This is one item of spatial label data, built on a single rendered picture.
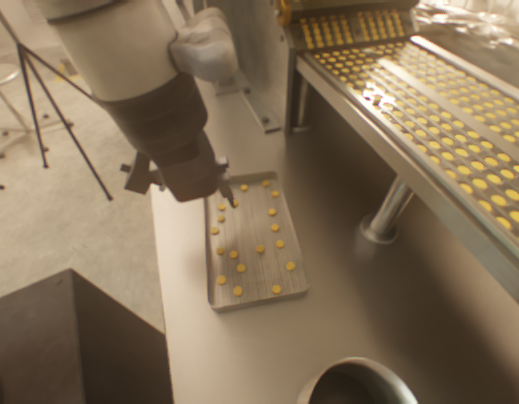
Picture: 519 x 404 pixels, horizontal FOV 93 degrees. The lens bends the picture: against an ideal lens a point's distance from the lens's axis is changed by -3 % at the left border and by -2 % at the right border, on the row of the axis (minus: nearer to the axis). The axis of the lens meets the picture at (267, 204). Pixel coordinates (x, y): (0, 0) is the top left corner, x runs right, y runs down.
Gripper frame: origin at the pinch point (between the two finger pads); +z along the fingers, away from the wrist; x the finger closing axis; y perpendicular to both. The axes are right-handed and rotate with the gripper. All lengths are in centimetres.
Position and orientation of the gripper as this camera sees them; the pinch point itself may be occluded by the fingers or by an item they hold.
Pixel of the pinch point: (233, 204)
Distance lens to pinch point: 33.9
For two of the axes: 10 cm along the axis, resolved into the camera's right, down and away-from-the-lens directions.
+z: 1.7, 5.9, 7.9
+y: -9.7, 2.5, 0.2
